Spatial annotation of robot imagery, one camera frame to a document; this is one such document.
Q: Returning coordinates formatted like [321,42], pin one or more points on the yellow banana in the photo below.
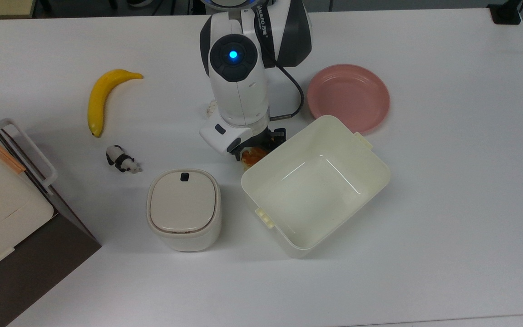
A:
[98,100]

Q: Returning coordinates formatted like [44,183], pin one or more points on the glazed bread piece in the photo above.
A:
[253,158]

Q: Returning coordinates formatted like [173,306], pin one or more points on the small cream lidded trash can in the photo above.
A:
[183,209]

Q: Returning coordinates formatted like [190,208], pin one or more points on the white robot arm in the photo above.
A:
[239,91]

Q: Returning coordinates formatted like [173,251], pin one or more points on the crumpled white paper ball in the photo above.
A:
[209,110]

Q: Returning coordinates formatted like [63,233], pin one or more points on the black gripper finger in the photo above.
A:
[238,154]
[277,137]

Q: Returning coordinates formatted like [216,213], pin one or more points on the black and white panda toy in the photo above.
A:
[120,159]

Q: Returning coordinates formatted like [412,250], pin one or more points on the pink plate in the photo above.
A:
[347,93]

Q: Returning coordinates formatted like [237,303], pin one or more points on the orange strip on storage box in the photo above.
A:
[2,154]

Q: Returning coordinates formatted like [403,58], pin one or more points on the cream square plastic bin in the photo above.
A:
[316,190]

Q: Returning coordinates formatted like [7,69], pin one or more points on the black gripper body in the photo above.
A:
[259,141]

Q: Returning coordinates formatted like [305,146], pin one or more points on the black clamp at table corner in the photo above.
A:
[505,13]

